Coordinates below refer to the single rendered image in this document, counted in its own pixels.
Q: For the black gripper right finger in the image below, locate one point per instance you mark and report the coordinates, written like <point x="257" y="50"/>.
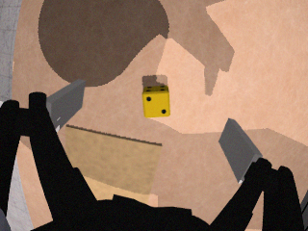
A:
<point x="282" y="210"/>

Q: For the yellow die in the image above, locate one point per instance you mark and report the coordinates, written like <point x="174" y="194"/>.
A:
<point x="155" y="101"/>

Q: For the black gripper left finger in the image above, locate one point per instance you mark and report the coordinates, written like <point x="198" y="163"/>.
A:
<point x="64" y="186"/>

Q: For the tan flat mat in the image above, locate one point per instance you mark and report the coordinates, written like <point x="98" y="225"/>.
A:
<point x="113" y="165"/>

